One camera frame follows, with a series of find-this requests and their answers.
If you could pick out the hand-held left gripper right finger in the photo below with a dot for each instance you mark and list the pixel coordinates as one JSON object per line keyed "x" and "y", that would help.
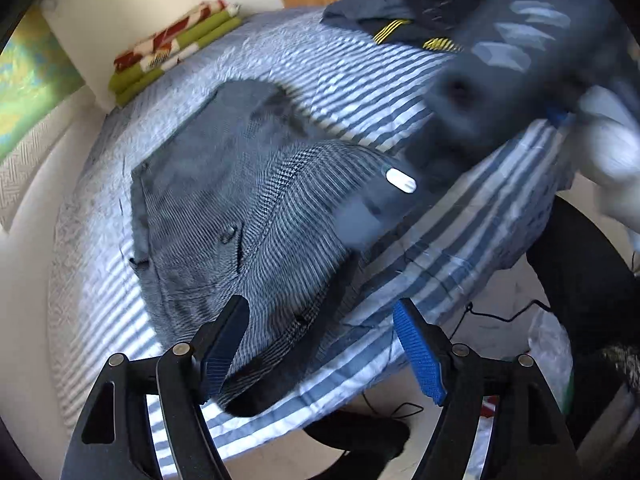
{"x": 420, "y": 350}

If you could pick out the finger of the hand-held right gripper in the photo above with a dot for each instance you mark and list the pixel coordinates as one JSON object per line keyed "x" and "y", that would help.
{"x": 380, "y": 200}

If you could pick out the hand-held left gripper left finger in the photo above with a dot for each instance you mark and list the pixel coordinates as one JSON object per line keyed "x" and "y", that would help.
{"x": 225, "y": 350}

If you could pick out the blue white striped quilt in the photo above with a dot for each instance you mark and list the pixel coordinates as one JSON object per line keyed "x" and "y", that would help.
{"x": 450, "y": 240}

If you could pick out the black garment yellow stripes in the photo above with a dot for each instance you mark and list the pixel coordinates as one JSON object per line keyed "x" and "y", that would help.
{"x": 392, "y": 30}

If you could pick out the person's leg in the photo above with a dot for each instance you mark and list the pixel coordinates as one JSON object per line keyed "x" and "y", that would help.
{"x": 585, "y": 270}

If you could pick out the navy blue jacket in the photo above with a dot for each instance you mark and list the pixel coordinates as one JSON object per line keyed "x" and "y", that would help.
{"x": 350, "y": 10}

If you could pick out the folded red floral blanket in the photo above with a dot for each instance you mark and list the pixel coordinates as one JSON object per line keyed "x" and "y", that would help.
{"x": 165, "y": 40}

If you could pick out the folded green quilt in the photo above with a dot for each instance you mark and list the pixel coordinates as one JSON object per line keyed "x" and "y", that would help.
{"x": 135, "y": 85}

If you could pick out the landscape wall tapestry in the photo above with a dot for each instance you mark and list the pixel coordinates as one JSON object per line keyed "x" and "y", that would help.
{"x": 30, "y": 85}

